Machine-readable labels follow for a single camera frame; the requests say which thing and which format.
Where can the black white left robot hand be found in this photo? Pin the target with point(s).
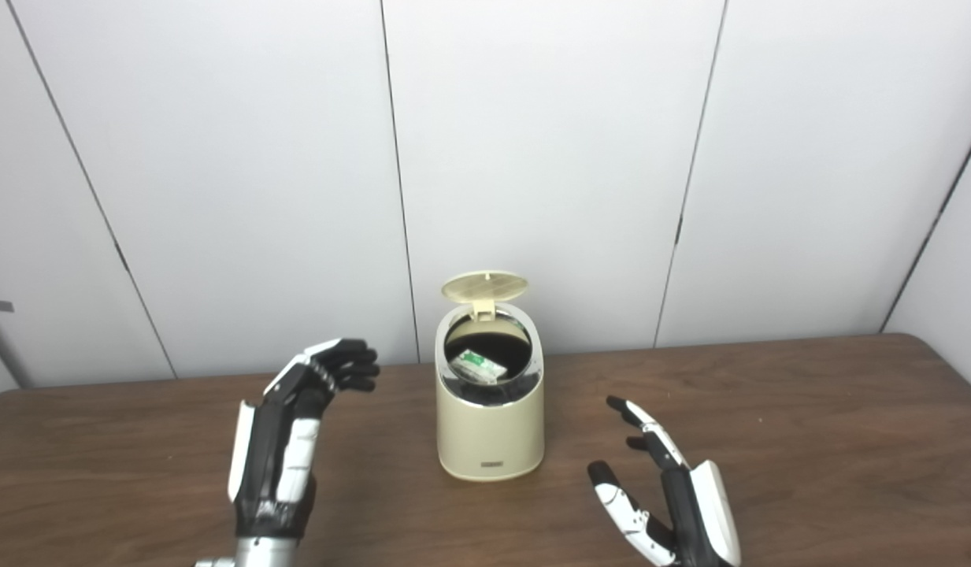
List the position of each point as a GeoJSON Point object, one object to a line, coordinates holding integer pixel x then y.
{"type": "Point", "coordinates": [268, 465]}

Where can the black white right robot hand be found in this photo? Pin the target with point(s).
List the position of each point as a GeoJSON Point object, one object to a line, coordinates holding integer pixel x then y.
{"type": "Point", "coordinates": [709, 512]}

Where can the green white milk carton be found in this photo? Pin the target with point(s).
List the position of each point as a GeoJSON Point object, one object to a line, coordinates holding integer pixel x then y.
{"type": "Point", "coordinates": [479, 366]}

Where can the cream-colored round bin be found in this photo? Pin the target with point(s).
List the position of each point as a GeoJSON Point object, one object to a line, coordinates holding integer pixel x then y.
{"type": "Point", "coordinates": [489, 437]}

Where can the cream round bin lid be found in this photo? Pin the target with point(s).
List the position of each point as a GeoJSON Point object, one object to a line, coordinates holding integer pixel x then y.
{"type": "Point", "coordinates": [485, 285]}

